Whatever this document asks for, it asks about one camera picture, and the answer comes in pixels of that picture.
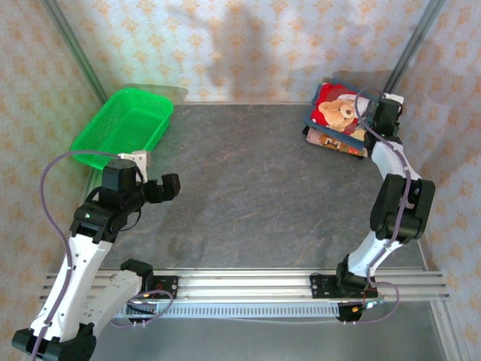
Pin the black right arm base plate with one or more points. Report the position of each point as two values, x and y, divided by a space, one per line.
319 286

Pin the aluminium mounting rail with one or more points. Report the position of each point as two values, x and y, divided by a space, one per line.
244 286

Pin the aluminium frame post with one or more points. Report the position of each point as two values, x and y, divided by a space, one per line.
445 331
79 52
411 45

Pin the aluminium table back rail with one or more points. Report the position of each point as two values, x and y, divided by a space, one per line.
244 102

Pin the aluminium lower frame post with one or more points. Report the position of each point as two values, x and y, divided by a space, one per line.
445 331

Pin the green plastic basket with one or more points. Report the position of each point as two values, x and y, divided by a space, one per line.
120 124

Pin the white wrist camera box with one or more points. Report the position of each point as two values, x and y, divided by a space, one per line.
394 99
135 158

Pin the red t-shirt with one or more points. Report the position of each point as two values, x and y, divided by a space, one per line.
334 109

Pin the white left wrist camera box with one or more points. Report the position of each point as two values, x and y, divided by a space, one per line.
135 158

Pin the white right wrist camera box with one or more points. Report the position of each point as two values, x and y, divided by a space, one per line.
394 99

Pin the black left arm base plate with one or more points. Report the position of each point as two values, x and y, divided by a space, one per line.
169 287

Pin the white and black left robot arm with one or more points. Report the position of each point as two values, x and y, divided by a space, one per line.
82 267

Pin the pink patterned folded t-shirt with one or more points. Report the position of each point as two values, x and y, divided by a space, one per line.
330 143

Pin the blue folded t-shirt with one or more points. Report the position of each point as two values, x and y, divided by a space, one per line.
309 117

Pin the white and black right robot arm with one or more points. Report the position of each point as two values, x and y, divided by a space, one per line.
402 210

